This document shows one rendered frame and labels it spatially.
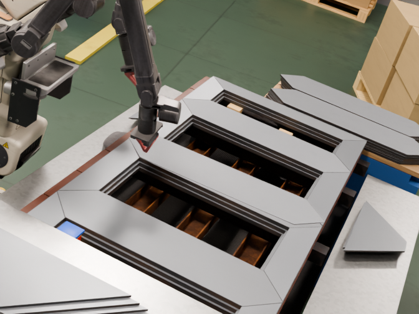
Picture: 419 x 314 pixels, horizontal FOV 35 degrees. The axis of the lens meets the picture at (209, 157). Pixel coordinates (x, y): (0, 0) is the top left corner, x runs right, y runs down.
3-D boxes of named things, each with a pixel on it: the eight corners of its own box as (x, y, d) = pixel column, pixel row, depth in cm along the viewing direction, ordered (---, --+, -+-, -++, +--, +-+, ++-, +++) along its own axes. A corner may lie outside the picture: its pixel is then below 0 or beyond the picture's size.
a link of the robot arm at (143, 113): (141, 93, 205) (136, 104, 201) (163, 97, 205) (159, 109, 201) (140, 110, 210) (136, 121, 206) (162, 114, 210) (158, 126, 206)
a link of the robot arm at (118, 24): (121, 12, 237) (111, 19, 229) (151, 8, 233) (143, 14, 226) (129, 45, 242) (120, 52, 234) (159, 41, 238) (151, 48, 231)
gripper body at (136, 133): (163, 128, 215) (164, 109, 210) (147, 146, 208) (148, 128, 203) (145, 120, 216) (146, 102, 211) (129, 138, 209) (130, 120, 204)
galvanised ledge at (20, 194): (199, 106, 321) (201, 101, 320) (35, 238, 212) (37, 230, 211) (163, 90, 326) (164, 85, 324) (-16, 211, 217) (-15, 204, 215)
